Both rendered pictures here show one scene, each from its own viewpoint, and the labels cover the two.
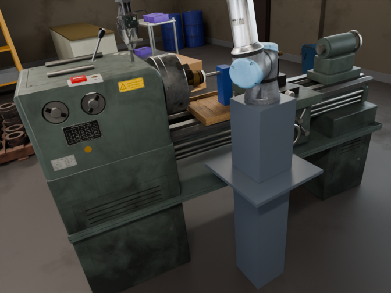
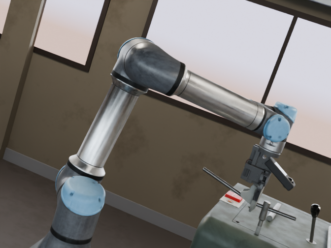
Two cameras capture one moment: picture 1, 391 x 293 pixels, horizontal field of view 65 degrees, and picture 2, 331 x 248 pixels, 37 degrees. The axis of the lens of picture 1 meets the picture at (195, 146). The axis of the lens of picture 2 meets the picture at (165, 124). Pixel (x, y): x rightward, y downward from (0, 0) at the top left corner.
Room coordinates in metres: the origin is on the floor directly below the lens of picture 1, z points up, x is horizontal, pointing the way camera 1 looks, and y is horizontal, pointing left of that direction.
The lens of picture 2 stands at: (2.13, -1.18, 1.82)
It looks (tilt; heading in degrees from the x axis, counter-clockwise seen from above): 12 degrees down; 129
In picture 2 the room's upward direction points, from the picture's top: 19 degrees clockwise
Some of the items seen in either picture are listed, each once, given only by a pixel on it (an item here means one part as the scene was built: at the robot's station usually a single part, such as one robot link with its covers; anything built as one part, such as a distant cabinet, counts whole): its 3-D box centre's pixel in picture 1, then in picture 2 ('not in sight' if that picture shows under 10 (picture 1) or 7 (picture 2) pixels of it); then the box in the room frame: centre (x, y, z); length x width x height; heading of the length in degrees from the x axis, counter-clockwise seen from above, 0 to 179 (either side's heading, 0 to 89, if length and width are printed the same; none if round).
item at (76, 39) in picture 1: (82, 49); not in sight; (6.65, 2.11, 0.40); 2.36 x 0.78 x 0.81; 28
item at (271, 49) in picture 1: (262, 59); (79, 205); (1.22, -0.30, 1.27); 0.13 x 0.12 x 0.14; 147
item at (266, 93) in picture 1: (262, 86); (67, 244); (1.22, -0.31, 1.15); 0.15 x 0.15 x 0.10
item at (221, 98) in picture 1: (224, 85); not in sight; (1.74, -0.21, 1.00); 0.08 x 0.06 x 0.23; 22
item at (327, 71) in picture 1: (335, 56); not in sight; (2.05, -1.01, 1.01); 0.30 x 0.20 x 0.29; 112
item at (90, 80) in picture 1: (86, 85); (230, 205); (1.25, 0.42, 1.23); 0.13 x 0.08 x 0.06; 112
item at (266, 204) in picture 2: (130, 49); (262, 218); (1.47, 0.25, 1.31); 0.02 x 0.02 x 0.12
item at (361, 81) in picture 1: (227, 119); not in sight; (1.74, -0.22, 0.77); 2.10 x 0.34 x 0.18; 112
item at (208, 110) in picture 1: (214, 105); not in sight; (1.71, -0.14, 0.89); 0.36 x 0.30 x 0.04; 22
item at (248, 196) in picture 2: (135, 39); (248, 197); (1.42, 0.21, 1.36); 0.06 x 0.03 x 0.09; 22
